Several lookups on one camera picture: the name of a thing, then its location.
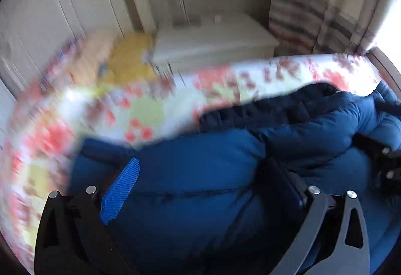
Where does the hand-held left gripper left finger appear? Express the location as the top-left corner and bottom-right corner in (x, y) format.
(34, 157), (140, 275)

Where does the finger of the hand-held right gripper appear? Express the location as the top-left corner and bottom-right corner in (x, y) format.
(353, 134), (401, 160)
(376, 160), (401, 189)

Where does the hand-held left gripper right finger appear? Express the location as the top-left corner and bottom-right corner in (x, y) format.
(265, 158), (371, 275)

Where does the blue puffer jacket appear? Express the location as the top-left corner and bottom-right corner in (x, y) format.
(67, 82), (401, 275)

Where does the white window sill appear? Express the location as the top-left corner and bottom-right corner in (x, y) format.
(369, 46), (401, 91)

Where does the floral quilt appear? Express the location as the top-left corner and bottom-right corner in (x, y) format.
(0, 35), (386, 266)

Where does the window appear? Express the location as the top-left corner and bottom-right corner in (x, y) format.
(373, 0), (401, 49)

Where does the pale pillow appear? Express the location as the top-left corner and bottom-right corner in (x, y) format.
(70, 39), (117, 85)

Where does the yellow bed sheet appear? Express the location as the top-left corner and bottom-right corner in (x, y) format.
(108, 33), (159, 85)

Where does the printed curtain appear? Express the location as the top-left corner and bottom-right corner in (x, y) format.
(269, 0), (390, 56)

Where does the white nightstand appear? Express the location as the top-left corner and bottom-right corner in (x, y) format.
(147, 14), (280, 76)

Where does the white bed headboard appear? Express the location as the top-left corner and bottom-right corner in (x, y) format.
(0, 0), (188, 100)

